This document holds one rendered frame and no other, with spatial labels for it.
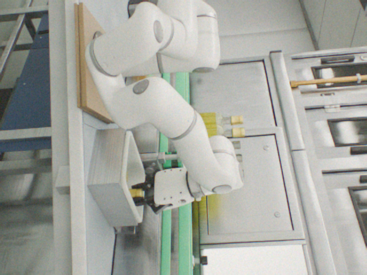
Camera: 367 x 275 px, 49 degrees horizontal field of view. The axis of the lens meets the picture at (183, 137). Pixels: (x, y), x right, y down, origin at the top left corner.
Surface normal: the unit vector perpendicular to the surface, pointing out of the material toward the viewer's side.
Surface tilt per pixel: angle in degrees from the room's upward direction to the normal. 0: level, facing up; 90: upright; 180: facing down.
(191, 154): 111
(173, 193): 105
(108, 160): 90
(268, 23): 90
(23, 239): 90
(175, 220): 90
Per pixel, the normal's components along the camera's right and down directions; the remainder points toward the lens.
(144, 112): -0.19, 0.69
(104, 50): -0.49, 0.15
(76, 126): -0.09, -0.12
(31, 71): -0.11, -0.62
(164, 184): -0.42, -0.55
